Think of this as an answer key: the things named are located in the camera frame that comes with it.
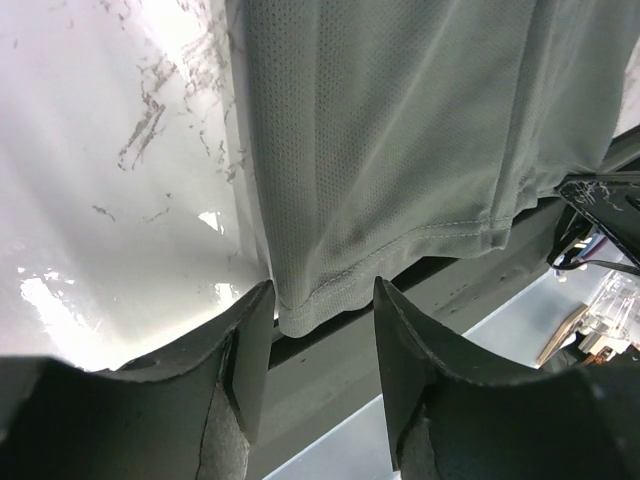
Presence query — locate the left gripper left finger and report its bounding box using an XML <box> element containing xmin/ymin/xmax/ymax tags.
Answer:
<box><xmin>1</xmin><ymin>281</ymin><xmax>275</xmax><ymax>479</ymax></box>

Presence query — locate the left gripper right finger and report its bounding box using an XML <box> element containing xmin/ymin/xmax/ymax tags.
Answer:
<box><xmin>373</xmin><ymin>279</ymin><xmax>639</xmax><ymax>479</ymax></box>

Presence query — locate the dark grey t shirt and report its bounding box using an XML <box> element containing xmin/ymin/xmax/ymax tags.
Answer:
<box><xmin>227</xmin><ymin>1</ymin><xmax>639</xmax><ymax>338</ymax></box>

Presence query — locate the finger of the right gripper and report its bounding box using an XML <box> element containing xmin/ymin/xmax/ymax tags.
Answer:
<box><xmin>556</xmin><ymin>172</ymin><xmax>639</xmax><ymax>265</ymax></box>

